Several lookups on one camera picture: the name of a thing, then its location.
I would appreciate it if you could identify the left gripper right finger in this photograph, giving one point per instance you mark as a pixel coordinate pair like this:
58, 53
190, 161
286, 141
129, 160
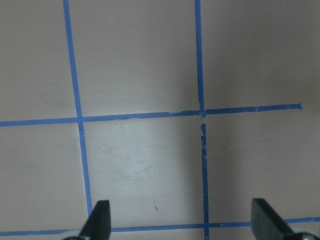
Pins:
266, 224

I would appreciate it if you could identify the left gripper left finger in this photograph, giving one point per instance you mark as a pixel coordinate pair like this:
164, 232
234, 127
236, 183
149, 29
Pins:
98, 224

